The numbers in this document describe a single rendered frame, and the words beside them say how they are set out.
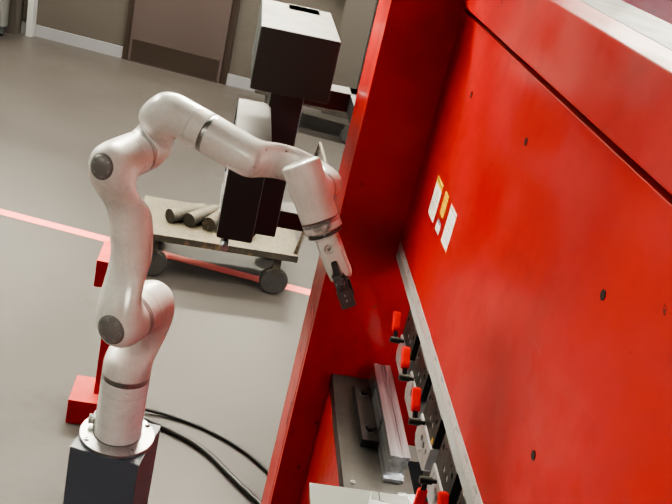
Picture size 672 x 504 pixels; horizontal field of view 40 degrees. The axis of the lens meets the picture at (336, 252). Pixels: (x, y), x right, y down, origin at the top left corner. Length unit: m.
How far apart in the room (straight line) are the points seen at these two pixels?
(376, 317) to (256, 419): 1.47
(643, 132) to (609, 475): 0.49
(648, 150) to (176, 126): 1.04
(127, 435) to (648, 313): 1.46
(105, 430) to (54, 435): 1.73
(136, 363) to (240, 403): 2.20
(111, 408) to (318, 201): 0.79
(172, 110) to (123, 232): 0.32
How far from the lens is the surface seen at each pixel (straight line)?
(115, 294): 2.18
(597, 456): 1.42
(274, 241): 5.51
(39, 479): 3.89
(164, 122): 2.02
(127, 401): 2.34
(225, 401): 4.46
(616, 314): 1.42
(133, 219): 2.13
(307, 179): 1.91
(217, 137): 1.97
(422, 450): 2.29
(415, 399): 2.31
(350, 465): 2.74
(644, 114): 1.42
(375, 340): 3.09
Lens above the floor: 2.48
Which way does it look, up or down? 23 degrees down
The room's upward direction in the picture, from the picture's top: 14 degrees clockwise
